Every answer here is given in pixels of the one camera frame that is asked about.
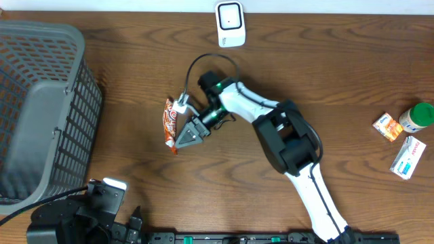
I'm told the red Top chocolate bar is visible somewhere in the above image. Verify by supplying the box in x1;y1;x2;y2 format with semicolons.
163;98;178;155

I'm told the small orange box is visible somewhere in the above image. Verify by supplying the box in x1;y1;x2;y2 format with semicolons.
372;113;403;142

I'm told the white blue medicine box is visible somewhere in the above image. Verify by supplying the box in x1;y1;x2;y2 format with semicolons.
390;136;427;180

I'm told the green lid jar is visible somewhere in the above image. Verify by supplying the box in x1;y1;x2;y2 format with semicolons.
399;102;433;133

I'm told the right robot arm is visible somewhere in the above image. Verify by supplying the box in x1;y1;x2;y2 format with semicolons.
173;72;356;243

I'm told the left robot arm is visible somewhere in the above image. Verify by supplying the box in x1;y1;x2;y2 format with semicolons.
26;178;146;244

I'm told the white barcode scanner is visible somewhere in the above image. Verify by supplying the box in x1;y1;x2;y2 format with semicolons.
215;1;246;48

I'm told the grey plastic mesh basket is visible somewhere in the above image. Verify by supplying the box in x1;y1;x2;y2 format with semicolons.
1;20;102;215

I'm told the black mounting rail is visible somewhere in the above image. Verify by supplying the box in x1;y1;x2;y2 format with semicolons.
141;232;401;244

